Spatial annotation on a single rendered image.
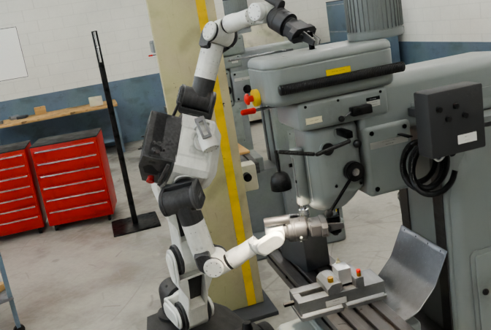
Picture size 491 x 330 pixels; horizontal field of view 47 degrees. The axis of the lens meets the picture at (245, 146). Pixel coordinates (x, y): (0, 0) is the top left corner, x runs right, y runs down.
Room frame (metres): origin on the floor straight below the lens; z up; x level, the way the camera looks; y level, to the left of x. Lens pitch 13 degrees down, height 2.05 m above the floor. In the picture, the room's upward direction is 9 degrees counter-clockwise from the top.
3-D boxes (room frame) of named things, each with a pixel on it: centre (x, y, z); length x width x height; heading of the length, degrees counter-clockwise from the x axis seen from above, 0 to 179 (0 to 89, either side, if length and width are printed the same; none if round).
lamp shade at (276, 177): (1.84, -0.10, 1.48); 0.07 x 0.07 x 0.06
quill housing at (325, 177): (1.98, -0.29, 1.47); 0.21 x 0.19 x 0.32; 14
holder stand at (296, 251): (2.37, -0.19, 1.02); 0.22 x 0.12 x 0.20; 25
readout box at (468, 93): (1.73, -0.66, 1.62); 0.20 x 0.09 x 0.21; 104
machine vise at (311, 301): (1.97, -0.26, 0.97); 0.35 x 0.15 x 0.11; 102
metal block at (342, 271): (1.98, -0.29, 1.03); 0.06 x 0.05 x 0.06; 12
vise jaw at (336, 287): (1.96, -0.23, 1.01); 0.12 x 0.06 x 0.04; 12
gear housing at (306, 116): (1.99, -0.33, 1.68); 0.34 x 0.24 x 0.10; 104
